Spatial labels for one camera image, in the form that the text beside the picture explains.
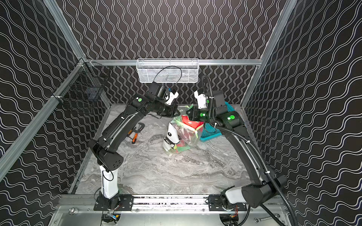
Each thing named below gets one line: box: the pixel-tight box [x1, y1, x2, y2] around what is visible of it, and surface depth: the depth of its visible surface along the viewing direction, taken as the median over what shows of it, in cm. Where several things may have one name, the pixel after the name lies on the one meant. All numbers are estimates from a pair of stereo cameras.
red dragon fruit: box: [177, 114, 205, 147], surface depth 73 cm
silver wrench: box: [254, 216, 273, 224], surface depth 71 cm
